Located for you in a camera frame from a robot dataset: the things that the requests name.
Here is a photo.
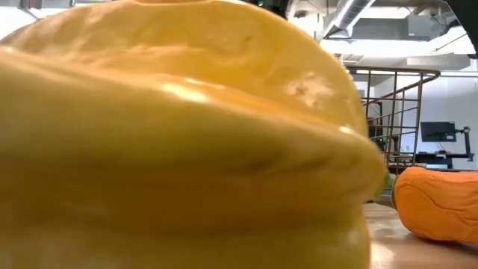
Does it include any green long beans bundle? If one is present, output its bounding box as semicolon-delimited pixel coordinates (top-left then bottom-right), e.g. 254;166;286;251
383;173;396;195

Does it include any gold wire basket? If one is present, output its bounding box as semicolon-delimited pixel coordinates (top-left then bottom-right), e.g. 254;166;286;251
345;66;441;175

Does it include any dark office desk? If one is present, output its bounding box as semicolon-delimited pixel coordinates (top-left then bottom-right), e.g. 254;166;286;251
414;151;476;170

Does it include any orange chili pepper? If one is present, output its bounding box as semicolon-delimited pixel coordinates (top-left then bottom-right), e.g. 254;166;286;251
391;167;478;247

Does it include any large yellow bell pepper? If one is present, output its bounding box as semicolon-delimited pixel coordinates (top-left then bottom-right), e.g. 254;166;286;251
0;0;388;269

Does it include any black computer monitor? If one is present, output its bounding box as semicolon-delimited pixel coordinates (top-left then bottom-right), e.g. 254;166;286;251
420;121;457;143

